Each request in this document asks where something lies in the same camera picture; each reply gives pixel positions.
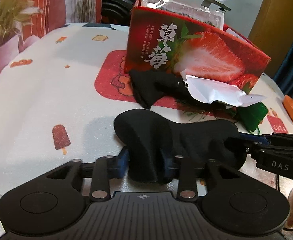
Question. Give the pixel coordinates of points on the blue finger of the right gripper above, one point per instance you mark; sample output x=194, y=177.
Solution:
x=269, y=149
x=270, y=139

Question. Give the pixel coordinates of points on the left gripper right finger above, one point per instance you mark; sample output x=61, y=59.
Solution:
x=182, y=169

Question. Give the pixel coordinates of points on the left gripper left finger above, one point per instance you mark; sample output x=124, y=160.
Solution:
x=107, y=168

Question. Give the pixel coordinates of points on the black sock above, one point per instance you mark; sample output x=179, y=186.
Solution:
x=154, y=142

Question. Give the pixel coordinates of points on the clear packaged black mask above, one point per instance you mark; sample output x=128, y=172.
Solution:
x=201, y=13

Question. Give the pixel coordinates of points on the white crumpled paper bag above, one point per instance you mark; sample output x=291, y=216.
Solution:
x=209, y=91

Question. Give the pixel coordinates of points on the patterned white tablecloth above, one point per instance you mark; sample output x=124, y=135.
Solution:
x=58, y=102

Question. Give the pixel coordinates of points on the black glove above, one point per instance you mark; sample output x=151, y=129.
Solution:
x=150, y=86

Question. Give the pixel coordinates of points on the red strawberry cardboard box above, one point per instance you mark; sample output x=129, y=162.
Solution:
x=173, y=43

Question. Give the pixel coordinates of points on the wooden door panel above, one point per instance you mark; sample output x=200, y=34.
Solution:
x=273, y=27

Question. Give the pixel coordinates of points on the black exercise bike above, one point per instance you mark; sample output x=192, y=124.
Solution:
x=119, y=11

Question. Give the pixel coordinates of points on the red plant print backdrop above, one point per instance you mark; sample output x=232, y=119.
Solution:
x=23, y=22

